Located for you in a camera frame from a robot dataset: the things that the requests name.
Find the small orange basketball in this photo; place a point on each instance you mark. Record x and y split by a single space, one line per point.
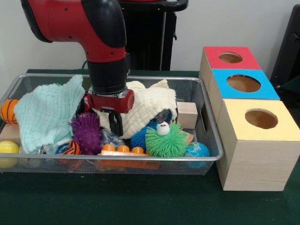
8 111

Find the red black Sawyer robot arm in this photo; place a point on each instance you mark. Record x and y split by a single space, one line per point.
98 35

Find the wooden box with three holes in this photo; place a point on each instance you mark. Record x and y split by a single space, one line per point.
253 164

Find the cream waffle cloth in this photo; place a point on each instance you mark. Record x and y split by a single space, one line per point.
145 110

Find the yellow ball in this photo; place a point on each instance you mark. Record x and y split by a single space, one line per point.
8 147

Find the black robot stand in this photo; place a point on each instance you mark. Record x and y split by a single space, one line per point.
152 35

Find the blue puffer ball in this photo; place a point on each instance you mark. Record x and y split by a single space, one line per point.
138 139

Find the dark green side table cloth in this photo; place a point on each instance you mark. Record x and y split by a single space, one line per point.
291 90

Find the purple spiky ball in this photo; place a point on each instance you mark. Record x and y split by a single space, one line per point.
87 136

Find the green puffer ball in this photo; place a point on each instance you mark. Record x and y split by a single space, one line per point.
166 145

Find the blue globe ball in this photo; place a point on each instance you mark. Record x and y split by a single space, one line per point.
198 150

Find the orange black striped ball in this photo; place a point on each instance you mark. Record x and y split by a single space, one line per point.
72 148

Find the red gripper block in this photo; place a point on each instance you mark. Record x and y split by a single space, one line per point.
110 102

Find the orange toy brick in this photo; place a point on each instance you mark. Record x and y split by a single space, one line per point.
117 151

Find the light blue waffle cloth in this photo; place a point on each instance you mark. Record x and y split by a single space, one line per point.
47 114

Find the shallow clear mesh bin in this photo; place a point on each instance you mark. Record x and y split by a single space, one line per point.
35 168

